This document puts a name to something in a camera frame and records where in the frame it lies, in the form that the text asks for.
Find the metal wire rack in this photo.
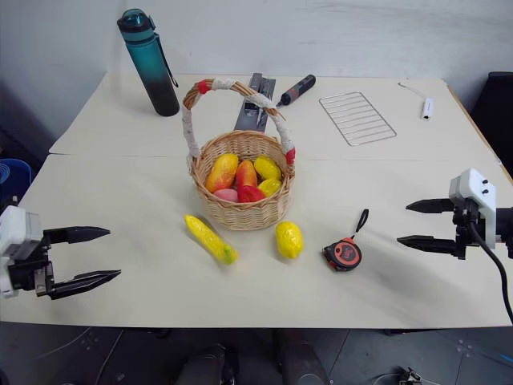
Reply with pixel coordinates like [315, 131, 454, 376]
[318, 91, 398, 147]

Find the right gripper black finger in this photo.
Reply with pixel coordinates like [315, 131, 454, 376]
[405, 197, 456, 215]
[396, 235, 458, 256]

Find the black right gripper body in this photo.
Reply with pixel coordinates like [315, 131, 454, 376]
[452, 198, 482, 261]

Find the pink toy peach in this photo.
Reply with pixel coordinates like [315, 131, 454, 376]
[212, 188, 240, 203]

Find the wicker basket with handle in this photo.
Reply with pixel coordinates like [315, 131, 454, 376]
[182, 78, 298, 232]

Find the white adapter with cable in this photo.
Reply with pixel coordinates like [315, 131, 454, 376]
[397, 81, 436, 121]

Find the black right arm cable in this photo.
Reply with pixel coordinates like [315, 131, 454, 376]
[466, 221, 513, 326]

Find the yellow corn cob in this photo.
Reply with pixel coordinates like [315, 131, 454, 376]
[184, 214, 240, 266]

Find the yellow orange toy mango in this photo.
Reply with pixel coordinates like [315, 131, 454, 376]
[204, 153, 240, 193]

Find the black red electric screwdriver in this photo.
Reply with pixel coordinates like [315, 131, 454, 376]
[276, 74, 317, 107]

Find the blue bin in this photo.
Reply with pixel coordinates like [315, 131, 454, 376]
[0, 157, 34, 208]

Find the yellow toy lemon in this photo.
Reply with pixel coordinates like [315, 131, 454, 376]
[253, 155, 283, 182]
[274, 221, 305, 260]
[257, 178, 283, 199]

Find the red toy fruit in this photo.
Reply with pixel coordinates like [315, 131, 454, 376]
[236, 184, 267, 204]

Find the teal water bottle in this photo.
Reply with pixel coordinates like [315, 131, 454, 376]
[116, 7, 181, 118]

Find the orange black tape measure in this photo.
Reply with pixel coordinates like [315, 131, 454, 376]
[321, 208, 371, 274]

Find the small device on floor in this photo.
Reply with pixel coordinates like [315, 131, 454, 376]
[394, 365, 424, 385]

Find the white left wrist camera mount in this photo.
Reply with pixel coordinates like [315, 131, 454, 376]
[0, 205, 43, 300]

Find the red orange toy mango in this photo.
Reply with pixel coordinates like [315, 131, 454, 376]
[235, 159, 259, 189]

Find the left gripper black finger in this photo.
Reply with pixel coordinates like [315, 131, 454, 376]
[42, 225, 111, 247]
[47, 269, 123, 302]

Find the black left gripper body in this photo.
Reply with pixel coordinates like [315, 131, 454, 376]
[6, 239, 56, 298]

